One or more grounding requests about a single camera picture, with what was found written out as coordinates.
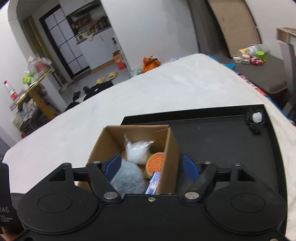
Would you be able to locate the brown cardboard box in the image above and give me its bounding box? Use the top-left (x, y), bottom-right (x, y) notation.
top-left (87, 125), bottom-right (180, 194)

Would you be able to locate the green small container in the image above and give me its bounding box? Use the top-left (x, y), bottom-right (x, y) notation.
top-left (255, 50), bottom-right (266, 62)

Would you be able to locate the orange cardboard box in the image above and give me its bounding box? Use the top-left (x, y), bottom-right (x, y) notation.
top-left (112, 51), bottom-right (126, 70)

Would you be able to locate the white desk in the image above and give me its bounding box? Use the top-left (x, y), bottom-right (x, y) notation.
top-left (276, 27), bottom-right (295, 115)

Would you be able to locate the yellow side table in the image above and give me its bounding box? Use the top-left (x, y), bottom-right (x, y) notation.
top-left (10, 67), bottom-right (56, 120)

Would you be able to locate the black DAS device handle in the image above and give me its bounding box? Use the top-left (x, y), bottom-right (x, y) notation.
top-left (0, 163), bottom-right (23, 235)

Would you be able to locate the orange bag on floor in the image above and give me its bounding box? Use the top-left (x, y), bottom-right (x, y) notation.
top-left (142, 56), bottom-right (161, 73)

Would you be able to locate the person's right hand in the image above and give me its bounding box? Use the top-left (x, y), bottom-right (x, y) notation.
top-left (1, 228), bottom-right (21, 241)

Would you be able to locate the burger plush toy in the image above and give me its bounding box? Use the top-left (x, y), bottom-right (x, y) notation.
top-left (145, 152), bottom-right (164, 177)

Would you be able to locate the black lace white pouch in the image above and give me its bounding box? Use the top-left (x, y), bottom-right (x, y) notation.
top-left (246, 108), bottom-right (265, 135)

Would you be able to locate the black shallow tray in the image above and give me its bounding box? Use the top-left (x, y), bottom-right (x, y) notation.
top-left (121, 104), bottom-right (287, 200)

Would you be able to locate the glass jar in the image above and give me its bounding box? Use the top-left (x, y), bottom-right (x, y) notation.
top-left (28, 54), bottom-right (53, 77)

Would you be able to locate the clear bag of white beads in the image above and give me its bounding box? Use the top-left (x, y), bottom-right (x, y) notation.
top-left (124, 133), bottom-right (154, 165)

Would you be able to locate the blue tissue pack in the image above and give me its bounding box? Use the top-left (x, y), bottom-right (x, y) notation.
top-left (145, 172), bottom-right (161, 195)

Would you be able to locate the red-label bottle on table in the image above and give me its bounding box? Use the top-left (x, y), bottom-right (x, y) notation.
top-left (4, 80), bottom-right (19, 101)

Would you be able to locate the yellow slipper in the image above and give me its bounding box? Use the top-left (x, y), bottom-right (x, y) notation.
top-left (109, 71), bottom-right (118, 80)
top-left (96, 78), bottom-right (106, 85)

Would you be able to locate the grey bench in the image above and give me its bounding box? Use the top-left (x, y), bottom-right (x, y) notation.
top-left (215, 54), bottom-right (289, 95)

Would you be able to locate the large framed cork board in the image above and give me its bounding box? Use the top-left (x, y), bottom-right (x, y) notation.
top-left (208, 0), bottom-right (261, 57)

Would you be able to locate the grey fluffy plush toy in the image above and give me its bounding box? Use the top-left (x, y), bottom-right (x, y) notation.
top-left (110, 159), bottom-right (145, 197)

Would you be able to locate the white kitchen cabinet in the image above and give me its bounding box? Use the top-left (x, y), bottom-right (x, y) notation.
top-left (78, 27), bottom-right (116, 70)

